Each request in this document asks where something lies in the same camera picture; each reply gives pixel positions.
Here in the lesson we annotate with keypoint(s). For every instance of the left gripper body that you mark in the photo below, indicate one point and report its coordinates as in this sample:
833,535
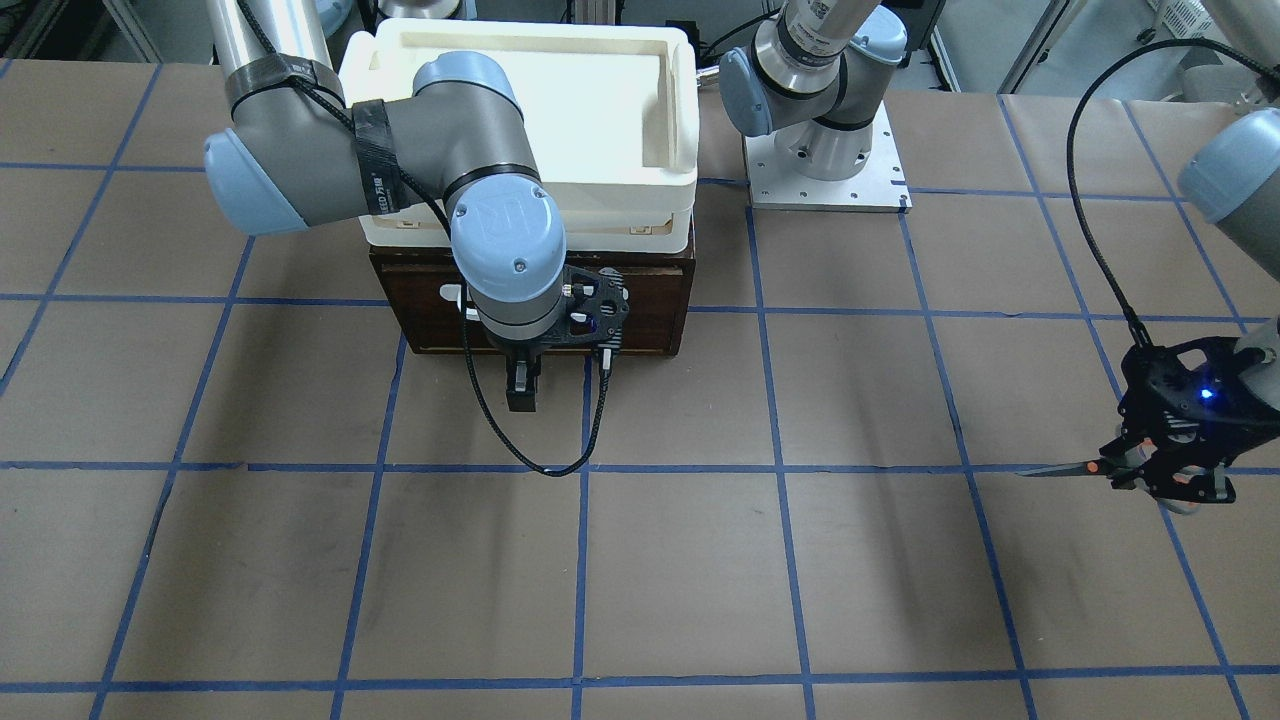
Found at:
1248,412

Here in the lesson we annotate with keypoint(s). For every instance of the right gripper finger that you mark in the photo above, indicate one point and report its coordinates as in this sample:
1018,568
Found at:
532,371
515,385

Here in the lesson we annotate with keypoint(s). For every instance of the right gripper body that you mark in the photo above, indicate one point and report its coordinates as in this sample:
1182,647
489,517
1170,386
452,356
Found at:
521,380

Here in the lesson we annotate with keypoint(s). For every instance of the white drawer handle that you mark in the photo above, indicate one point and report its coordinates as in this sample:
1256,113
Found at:
457,295

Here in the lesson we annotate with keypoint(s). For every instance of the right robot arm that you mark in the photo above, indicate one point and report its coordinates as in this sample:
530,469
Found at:
296,156

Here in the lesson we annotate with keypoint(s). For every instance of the dark wooden drawer cabinet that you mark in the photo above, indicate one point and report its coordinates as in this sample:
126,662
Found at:
659,286

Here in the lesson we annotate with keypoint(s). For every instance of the white plastic tray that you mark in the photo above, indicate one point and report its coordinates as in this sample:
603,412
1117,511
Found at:
611,113

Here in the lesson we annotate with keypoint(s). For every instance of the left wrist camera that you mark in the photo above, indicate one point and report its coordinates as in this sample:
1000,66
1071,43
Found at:
1196,391

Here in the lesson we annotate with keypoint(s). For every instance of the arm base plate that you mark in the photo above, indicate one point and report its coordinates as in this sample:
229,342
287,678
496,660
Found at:
809,167

